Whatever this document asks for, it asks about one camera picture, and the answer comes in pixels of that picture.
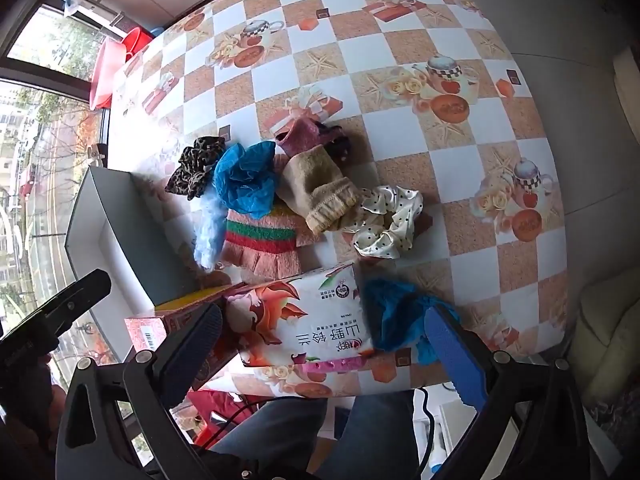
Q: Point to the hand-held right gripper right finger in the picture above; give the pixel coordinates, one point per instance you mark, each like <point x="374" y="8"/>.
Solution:
<point x="452" y="355"/>

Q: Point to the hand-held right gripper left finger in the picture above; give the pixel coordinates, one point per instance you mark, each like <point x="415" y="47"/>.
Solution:
<point x="192" y="345"/>

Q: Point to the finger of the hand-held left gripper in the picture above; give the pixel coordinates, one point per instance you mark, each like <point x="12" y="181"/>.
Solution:
<point x="75" y="297"/>

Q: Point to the blue plastic shoe cover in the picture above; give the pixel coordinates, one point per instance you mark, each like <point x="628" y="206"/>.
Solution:
<point x="395" y="310"/>
<point x="245" y="180"/>

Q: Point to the grey cardboard box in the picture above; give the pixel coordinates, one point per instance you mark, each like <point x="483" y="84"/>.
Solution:
<point x="125" y="230"/>

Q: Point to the light blue fluffy cloth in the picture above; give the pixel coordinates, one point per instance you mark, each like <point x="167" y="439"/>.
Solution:
<point x="210" y="235"/>

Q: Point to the pink striped knit sock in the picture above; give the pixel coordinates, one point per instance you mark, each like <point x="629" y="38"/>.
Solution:
<point x="260" y="245"/>

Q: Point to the white polka dot scrunchie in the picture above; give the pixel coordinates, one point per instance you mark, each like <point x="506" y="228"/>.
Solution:
<point x="395" y="225"/>

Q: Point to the leopard print scrunchie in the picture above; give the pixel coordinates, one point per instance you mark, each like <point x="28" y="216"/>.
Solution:
<point x="192" y="170"/>

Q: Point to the beige knit glove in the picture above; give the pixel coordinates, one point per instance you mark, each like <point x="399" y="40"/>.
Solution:
<point x="310" y="180"/>

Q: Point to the pink sponge with holes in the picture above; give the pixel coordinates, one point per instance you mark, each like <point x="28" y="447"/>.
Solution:
<point x="300" y="137"/>

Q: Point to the red patterned carton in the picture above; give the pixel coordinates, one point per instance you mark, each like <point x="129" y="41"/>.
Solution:
<point x="145" y="332"/>

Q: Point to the red cloth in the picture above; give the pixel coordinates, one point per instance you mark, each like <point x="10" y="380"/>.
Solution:
<point x="210" y="400"/>

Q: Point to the printed tissue pack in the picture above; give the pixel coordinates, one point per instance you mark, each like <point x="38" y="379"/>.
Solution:
<point x="300" y="325"/>

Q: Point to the person's jeans legs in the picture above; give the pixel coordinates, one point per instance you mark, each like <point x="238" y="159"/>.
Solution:
<point x="300" y="435"/>

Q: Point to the large glass window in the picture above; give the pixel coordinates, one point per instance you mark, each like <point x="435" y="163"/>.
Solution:
<point x="40" y="160"/>

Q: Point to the cream upholstered chair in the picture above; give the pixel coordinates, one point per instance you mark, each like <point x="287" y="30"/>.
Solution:
<point x="610" y="340"/>

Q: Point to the pink plastic basin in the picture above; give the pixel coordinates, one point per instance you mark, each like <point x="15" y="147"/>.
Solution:
<point x="105" y="75"/>

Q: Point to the dark scrunchie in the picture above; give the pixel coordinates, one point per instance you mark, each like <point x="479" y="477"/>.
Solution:
<point x="337" y="142"/>

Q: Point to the checkered printed tablecloth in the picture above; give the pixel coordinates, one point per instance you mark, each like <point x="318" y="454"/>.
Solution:
<point x="320" y="25"/>

